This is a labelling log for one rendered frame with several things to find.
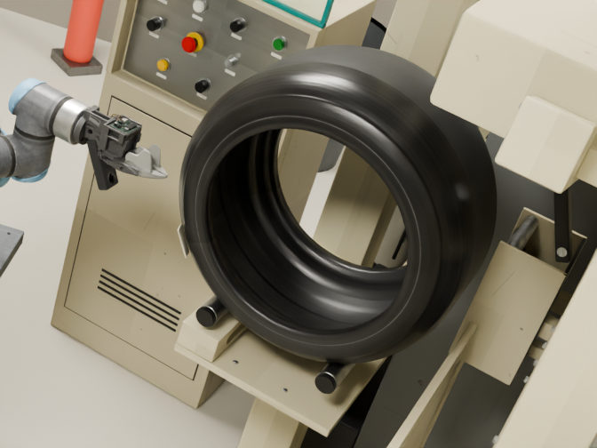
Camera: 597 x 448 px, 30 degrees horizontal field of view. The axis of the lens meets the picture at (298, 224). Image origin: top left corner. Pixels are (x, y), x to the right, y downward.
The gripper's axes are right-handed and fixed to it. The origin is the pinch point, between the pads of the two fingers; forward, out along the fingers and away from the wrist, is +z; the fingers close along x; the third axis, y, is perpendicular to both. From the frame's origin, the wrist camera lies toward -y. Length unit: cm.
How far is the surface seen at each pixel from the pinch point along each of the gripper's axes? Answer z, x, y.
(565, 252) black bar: 80, 19, 17
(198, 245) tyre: 17.3, -12.4, -1.9
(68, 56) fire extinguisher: -153, 208, -102
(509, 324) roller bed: 76, 18, -4
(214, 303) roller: 22.8, -8.9, -15.2
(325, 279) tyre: 37.0, 15.4, -13.4
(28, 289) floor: -67, 70, -108
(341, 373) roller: 52, -8, -16
